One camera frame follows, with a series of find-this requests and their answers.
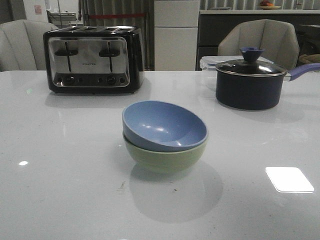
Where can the blue bowl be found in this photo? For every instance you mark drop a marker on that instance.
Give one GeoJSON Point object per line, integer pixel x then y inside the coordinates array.
{"type": "Point", "coordinates": [162, 127]}

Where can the light green bowl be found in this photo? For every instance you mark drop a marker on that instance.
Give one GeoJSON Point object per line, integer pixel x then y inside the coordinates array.
{"type": "Point", "coordinates": [165, 162]}

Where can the clear plastic container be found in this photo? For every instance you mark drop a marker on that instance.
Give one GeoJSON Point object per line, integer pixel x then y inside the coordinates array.
{"type": "Point", "coordinates": [209, 63]}

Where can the dark blue saucepan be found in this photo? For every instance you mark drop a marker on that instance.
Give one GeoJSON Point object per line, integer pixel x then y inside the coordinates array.
{"type": "Point", "coordinates": [255, 93]}

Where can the black chrome four-slot toaster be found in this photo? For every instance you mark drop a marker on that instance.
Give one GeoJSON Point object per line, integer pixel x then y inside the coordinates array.
{"type": "Point", "coordinates": [94, 59]}

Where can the white cabinet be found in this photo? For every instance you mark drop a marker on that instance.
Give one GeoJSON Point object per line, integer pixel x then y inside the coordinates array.
{"type": "Point", "coordinates": [175, 34]}

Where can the glass lid with blue knob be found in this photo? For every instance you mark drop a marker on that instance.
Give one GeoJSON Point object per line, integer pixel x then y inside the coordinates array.
{"type": "Point", "coordinates": [249, 65]}

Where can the dark kitchen counter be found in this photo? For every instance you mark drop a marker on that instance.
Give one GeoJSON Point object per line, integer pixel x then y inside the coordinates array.
{"type": "Point", "coordinates": [223, 33]}

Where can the beige upholstered chair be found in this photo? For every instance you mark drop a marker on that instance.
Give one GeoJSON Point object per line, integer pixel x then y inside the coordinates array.
{"type": "Point", "coordinates": [278, 38]}

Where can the beige chair on left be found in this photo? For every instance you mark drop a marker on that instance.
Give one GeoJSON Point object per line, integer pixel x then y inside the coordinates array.
{"type": "Point", "coordinates": [22, 45]}

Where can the fruit plate on counter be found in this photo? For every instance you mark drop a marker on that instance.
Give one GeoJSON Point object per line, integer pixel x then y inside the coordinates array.
{"type": "Point", "coordinates": [267, 5]}

